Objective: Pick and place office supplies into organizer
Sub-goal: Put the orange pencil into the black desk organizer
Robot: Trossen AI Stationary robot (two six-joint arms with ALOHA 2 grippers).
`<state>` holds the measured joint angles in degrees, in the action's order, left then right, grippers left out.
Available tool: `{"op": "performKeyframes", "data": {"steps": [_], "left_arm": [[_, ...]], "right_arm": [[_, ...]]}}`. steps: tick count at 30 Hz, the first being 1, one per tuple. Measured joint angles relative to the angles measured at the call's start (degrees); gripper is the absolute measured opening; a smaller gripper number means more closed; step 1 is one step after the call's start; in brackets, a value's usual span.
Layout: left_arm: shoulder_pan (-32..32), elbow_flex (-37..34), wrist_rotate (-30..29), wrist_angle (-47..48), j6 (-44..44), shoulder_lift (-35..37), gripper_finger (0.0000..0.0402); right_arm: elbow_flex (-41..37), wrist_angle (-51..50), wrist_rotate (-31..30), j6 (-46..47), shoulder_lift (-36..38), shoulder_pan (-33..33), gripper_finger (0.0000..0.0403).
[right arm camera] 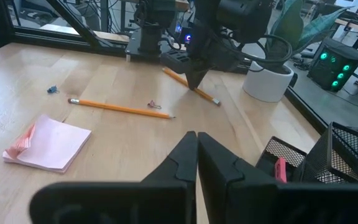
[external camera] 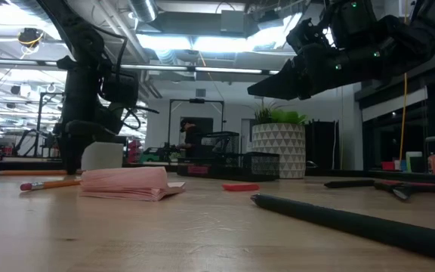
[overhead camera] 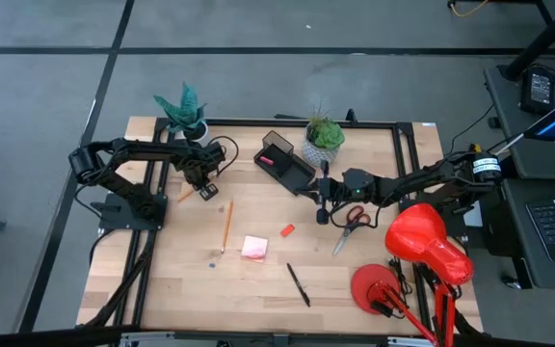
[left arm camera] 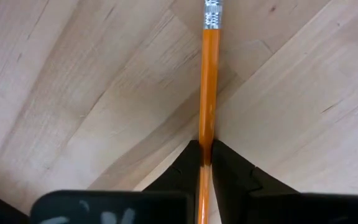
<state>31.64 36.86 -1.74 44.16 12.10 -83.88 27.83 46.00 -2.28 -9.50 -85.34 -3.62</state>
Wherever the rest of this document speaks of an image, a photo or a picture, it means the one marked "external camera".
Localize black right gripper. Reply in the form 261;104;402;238
247;37;392;101

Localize black cabinet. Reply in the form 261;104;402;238
304;119;341;171

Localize yellow pencil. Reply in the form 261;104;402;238
20;178;82;192
0;169;68;176

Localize snake plant in white pot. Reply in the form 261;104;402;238
80;141;125;172

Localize black gantry frame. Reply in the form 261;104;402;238
35;91;69;158
167;98;226;152

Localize red-handled scissors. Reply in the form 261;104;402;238
374;180;435;200

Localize grey ceiling unit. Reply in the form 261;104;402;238
220;10;245;33

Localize succulent in patterned white pot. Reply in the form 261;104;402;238
250;100;308;180

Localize yellow hanging cable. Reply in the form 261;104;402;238
398;71;409;162

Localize orange-red eraser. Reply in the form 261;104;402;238
221;183;261;192

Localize long ceiling light strip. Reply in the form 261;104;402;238
0;57;281;76

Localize person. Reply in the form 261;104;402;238
178;118;204;158

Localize black pen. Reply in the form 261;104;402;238
250;193;435;265
323;179;377;189

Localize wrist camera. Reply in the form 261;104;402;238
285;17;334;54
101;70;140;110

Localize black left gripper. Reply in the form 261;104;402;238
54;56;125;175

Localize black mesh desk organizer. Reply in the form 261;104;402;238
176;131;281;182

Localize pink sticky note pad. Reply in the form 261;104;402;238
79;166;187;202

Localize hanging black cable reel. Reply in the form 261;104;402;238
17;26;45;50

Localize red background machine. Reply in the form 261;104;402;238
126;139;143;164

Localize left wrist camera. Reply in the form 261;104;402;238
101;70;140;110

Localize green background object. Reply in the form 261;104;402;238
141;147;166;163

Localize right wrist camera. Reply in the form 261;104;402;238
285;17;334;54

